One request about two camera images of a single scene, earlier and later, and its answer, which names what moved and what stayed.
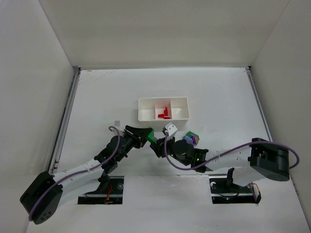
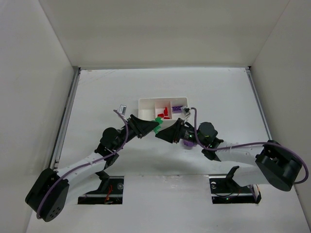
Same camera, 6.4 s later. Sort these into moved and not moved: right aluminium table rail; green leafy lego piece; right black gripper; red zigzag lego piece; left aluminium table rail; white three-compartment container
Moved: green leafy lego piece; right black gripper
Not moved: right aluminium table rail; white three-compartment container; red zigzag lego piece; left aluminium table rail
